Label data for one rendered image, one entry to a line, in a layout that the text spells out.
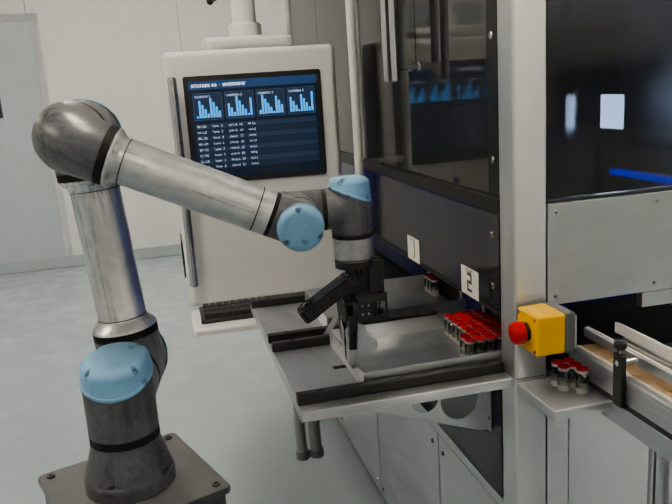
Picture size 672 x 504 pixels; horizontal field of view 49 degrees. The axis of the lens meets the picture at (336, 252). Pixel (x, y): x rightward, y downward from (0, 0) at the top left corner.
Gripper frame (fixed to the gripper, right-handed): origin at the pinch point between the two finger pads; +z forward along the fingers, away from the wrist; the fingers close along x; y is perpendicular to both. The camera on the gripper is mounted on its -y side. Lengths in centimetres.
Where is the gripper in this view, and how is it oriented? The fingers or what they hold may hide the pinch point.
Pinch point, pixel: (348, 362)
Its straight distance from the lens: 140.8
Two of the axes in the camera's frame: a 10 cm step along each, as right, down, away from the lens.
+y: 9.7, -1.1, 2.2
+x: -2.4, -2.0, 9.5
